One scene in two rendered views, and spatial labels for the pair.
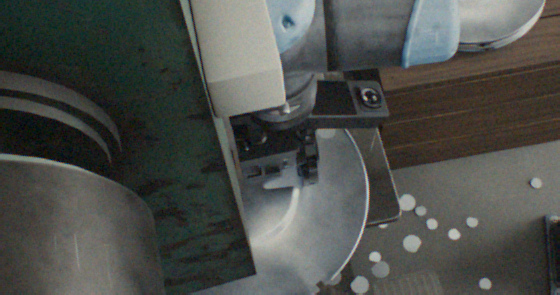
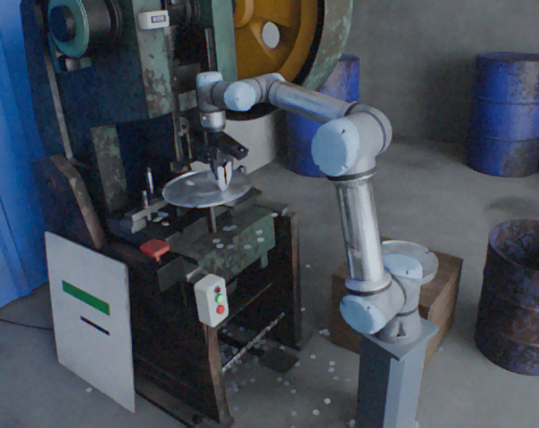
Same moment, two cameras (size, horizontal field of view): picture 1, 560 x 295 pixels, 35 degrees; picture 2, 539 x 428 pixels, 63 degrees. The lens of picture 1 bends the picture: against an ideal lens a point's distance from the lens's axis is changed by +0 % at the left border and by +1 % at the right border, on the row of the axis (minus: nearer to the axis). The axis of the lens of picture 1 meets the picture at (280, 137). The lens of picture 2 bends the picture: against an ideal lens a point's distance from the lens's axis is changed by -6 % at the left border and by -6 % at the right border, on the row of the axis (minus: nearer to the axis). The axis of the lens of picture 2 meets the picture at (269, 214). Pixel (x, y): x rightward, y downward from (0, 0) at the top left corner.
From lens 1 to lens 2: 1.19 m
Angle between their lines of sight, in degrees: 46
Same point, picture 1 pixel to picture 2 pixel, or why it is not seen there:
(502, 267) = (341, 401)
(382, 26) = (223, 86)
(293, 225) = (208, 195)
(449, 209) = (344, 370)
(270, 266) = (190, 199)
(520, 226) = not seen: hidden behind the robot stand
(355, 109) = (232, 146)
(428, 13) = (234, 86)
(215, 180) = (136, 50)
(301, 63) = (205, 93)
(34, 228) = not seen: outside the picture
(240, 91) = (141, 19)
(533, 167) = not seen: hidden behind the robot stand
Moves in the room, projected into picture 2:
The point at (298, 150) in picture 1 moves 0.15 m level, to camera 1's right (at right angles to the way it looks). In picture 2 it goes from (210, 149) to (247, 157)
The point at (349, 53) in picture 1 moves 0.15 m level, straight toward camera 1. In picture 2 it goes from (214, 92) to (166, 102)
